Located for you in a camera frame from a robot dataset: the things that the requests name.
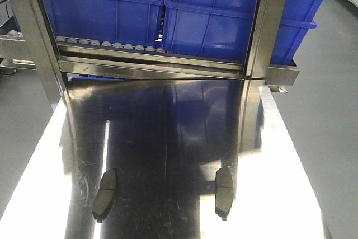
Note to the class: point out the right blue plastic bin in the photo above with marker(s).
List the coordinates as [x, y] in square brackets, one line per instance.
[222, 28]

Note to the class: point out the blue plastic bin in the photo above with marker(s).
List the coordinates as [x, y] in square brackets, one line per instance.
[122, 21]
[222, 28]

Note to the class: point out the grey brake pad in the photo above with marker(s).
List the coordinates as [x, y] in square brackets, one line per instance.
[105, 198]
[224, 193]

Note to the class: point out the inner left grey brake pad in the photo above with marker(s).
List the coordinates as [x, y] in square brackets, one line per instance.
[105, 198]

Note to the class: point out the left blue plastic bin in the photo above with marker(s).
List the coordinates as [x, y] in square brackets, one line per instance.
[122, 21]

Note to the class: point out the stainless steel roller rack frame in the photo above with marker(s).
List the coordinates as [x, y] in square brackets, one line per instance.
[53, 61]

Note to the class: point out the inner right grey brake pad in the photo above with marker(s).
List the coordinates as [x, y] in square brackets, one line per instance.
[224, 193]

